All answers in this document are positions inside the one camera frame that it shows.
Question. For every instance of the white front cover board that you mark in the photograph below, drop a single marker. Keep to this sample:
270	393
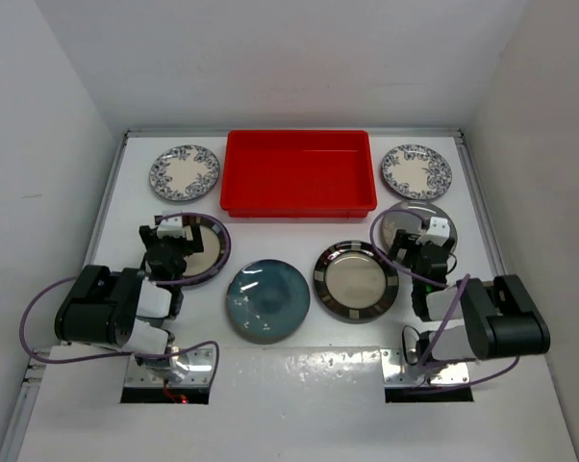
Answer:
295	404

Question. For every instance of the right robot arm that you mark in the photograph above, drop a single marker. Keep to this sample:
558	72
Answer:
479	320

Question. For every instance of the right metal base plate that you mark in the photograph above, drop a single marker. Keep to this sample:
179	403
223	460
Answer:
399	371

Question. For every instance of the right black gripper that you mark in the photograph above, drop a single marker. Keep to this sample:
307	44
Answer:
407	243

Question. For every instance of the blue floral plate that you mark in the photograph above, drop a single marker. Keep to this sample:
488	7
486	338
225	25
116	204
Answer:
416	172
184	173

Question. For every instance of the teal glazed plate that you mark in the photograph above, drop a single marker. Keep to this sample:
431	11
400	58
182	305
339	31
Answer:
267	301

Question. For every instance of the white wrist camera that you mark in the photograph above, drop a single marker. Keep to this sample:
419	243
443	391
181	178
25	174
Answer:
436	232
170	227

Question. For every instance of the metal base plate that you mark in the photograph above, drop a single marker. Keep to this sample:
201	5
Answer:
193	369
399	371

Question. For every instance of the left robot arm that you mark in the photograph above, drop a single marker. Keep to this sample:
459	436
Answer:
126	310

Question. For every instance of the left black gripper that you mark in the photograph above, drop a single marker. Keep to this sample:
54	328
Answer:
149	235

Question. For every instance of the red plastic bin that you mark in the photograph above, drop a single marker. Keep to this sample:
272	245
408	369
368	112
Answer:
298	174

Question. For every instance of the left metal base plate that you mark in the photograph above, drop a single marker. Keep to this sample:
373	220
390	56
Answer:
193	369

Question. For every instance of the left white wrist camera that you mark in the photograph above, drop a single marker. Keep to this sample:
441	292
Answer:
170	227

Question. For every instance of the grey deer pattern plate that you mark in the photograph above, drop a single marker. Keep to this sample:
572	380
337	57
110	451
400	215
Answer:
412	216

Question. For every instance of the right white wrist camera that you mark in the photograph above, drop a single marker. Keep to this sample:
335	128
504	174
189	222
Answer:
436	232

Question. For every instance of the striped-rim beige plate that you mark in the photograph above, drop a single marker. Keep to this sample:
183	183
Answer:
205	265
353	283

